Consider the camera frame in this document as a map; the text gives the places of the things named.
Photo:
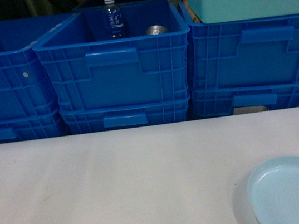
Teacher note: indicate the blue crate top centre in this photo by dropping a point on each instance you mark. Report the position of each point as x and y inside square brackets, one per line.
[89, 71]

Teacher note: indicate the round metal can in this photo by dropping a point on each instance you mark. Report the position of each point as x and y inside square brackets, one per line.
[156, 30]

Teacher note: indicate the blue crate bottom centre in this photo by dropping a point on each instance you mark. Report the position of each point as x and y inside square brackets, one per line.
[100, 120]

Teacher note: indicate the blue crate top left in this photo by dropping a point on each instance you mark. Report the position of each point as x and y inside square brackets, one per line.
[25, 89]

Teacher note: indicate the blue crate bottom right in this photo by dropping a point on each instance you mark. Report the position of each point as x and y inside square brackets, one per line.
[223, 102]

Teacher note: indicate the blue crate bottom left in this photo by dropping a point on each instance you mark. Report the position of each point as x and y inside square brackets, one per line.
[33, 127]

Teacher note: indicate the blue crate top right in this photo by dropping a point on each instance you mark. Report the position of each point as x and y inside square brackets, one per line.
[242, 53]

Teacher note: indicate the light blue oval tray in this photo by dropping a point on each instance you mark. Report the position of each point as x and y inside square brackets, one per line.
[273, 191]

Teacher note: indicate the clear plastic water bottle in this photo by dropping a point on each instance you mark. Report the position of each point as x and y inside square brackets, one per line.
[114, 24]

